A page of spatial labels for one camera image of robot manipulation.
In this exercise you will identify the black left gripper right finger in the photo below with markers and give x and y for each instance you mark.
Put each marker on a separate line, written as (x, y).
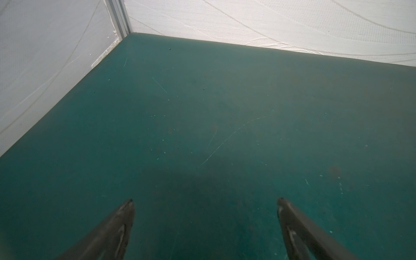
(303, 237)

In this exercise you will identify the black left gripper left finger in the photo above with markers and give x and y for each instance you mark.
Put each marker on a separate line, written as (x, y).
(108, 240)

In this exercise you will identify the aluminium corner frame post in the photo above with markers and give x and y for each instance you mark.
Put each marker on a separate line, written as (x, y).
(119, 18)

